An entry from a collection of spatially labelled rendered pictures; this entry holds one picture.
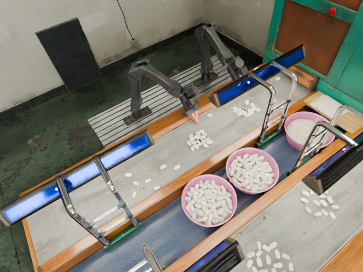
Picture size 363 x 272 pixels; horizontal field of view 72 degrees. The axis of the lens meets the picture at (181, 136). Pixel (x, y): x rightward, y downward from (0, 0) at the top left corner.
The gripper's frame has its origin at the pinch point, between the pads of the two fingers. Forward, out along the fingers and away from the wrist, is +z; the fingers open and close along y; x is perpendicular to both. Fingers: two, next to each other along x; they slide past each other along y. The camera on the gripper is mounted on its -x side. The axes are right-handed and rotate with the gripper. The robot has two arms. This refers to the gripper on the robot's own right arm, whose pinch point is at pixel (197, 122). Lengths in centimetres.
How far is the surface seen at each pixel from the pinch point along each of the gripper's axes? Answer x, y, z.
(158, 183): -11.5, -40.4, 16.8
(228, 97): -35.5, 5.5, -5.9
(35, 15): 118, -47, -155
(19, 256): 78, -144, 28
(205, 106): 4.7, 12.1, -6.0
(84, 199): -2, -76, 6
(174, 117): 7.4, -8.8, -9.3
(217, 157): -18.5, -6.8, 20.6
